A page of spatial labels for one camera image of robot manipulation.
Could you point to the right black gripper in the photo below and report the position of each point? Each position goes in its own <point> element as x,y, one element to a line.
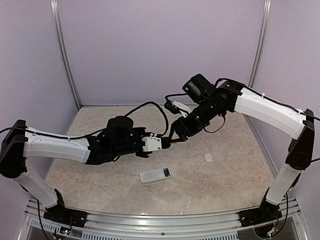
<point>189,131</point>

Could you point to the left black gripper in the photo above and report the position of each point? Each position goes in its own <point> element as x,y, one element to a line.
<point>139,130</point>

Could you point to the white battery cover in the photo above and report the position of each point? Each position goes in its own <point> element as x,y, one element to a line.
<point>208,158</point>

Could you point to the white remote control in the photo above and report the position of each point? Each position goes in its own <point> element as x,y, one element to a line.
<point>155,175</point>

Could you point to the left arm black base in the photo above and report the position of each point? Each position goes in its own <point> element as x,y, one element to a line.
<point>63,215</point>

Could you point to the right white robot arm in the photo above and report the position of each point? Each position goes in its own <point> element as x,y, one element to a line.
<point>232,96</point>

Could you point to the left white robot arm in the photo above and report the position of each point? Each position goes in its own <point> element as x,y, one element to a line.
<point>23,142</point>

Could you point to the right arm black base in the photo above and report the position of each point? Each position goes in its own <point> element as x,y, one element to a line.
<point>264,213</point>

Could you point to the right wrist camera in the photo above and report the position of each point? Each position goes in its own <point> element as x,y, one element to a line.
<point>198,88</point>

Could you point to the front aluminium rail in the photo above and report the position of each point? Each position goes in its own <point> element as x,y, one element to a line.
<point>224,225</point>

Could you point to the left aluminium frame post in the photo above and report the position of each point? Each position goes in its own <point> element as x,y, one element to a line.
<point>54,5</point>

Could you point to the aluminium frame post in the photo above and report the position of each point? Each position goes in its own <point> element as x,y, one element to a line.
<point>260,43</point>
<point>54,5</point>

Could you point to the right aluminium frame post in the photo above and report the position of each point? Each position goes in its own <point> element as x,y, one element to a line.
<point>260,43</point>

